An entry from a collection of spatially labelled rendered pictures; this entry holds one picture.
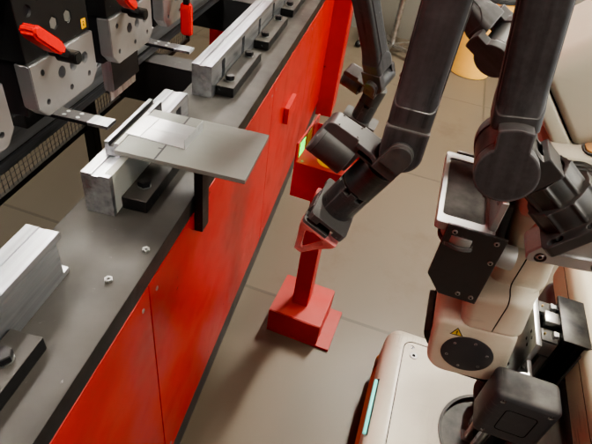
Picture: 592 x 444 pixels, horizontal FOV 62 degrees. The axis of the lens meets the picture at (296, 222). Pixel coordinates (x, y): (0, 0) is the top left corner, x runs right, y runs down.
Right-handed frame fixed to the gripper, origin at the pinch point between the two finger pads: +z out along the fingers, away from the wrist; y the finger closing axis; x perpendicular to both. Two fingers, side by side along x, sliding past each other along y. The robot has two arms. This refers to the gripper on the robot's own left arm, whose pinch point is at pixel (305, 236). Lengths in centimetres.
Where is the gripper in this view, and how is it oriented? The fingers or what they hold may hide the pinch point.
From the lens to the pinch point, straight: 82.6
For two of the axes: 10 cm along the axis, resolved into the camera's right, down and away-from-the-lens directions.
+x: 7.9, 6.0, 1.5
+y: -3.1, 5.9, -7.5
